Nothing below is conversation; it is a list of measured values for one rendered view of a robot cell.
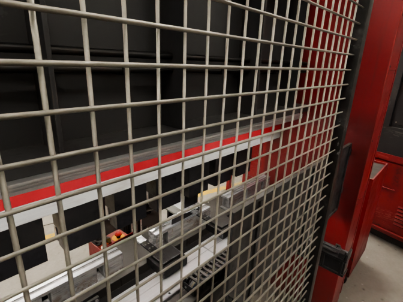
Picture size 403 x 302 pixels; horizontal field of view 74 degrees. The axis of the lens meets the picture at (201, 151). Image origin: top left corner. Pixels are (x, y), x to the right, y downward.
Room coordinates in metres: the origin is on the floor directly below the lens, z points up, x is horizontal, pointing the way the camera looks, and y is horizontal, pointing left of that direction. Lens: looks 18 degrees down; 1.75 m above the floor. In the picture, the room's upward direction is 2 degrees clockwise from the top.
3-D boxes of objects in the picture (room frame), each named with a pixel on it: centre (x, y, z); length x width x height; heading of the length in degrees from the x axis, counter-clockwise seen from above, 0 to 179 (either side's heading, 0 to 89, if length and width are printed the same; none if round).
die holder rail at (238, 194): (1.69, -0.32, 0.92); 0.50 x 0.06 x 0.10; 137
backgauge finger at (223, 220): (1.18, -0.06, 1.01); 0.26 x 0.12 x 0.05; 47
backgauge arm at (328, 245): (1.35, -0.53, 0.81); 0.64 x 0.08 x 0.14; 47
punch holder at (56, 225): (0.87, 0.45, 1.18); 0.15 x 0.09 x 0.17; 137
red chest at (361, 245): (2.14, -1.23, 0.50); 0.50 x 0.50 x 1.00; 47
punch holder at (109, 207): (1.01, 0.31, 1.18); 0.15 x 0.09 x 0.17; 137
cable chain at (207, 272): (0.86, -0.10, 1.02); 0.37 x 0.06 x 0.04; 137
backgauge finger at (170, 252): (0.93, 0.17, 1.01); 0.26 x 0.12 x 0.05; 47
